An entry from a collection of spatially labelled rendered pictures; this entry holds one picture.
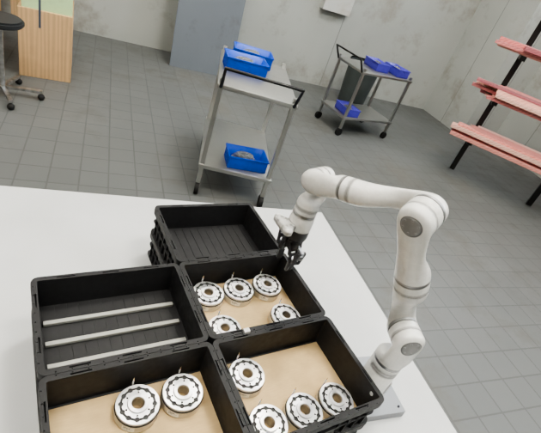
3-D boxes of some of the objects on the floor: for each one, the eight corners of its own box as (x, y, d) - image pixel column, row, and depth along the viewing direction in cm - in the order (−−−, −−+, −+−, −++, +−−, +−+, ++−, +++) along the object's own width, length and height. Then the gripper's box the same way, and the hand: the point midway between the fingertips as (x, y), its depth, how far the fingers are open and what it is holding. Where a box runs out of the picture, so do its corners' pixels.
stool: (-43, 104, 332) (-53, 18, 296) (-28, 76, 377) (-35, -3, 341) (42, 115, 358) (42, 37, 322) (46, 87, 403) (47, 15, 367)
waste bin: (355, 99, 723) (372, 60, 686) (369, 112, 683) (388, 71, 646) (329, 93, 701) (345, 52, 664) (342, 106, 661) (360, 64, 625)
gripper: (321, 240, 123) (302, 278, 131) (297, 210, 133) (282, 247, 141) (300, 241, 119) (282, 281, 128) (277, 210, 129) (263, 248, 138)
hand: (283, 259), depth 134 cm, fingers open, 5 cm apart
